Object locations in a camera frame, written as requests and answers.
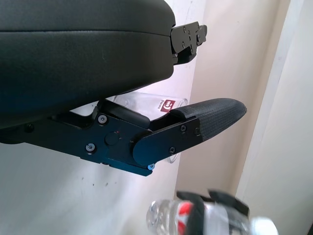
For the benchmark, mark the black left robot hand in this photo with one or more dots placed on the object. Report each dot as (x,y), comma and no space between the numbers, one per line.
(73,61)

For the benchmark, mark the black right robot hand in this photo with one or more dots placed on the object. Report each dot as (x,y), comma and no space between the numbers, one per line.
(195,215)

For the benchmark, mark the clear plastic water bottle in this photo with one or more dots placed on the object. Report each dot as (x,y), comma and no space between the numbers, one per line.
(166,218)

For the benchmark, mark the clear glass cup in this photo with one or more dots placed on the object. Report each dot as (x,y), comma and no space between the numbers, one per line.
(146,105)

